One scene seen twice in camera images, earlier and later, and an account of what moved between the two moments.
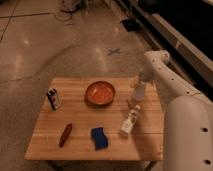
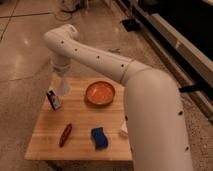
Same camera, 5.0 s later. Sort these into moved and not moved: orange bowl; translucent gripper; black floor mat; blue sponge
Moved: translucent gripper
Not moved: orange bowl; blue sponge; black floor mat
